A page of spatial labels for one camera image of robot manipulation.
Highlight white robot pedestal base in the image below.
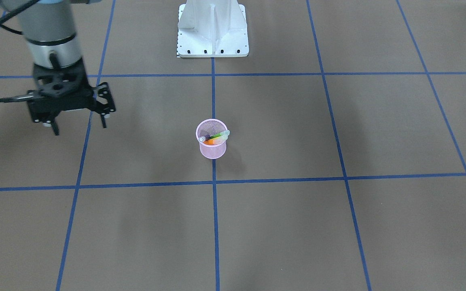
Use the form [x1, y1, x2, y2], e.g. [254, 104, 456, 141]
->
[176, 0, 250, 58]

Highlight green marker pen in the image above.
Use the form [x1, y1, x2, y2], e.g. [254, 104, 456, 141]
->
[209, 130, 231, 140]

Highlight purple marker pen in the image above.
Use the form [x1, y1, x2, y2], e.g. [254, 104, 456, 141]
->
[198, 135, 210, 143]

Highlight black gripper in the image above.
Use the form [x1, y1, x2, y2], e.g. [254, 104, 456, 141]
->
[27, 58, 108, 136]

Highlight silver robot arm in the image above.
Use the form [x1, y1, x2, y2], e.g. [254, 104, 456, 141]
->
[0, 0, 116, 135]

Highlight orange marker pen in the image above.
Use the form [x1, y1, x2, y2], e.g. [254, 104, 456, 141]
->
[203, 135, 228, 146]

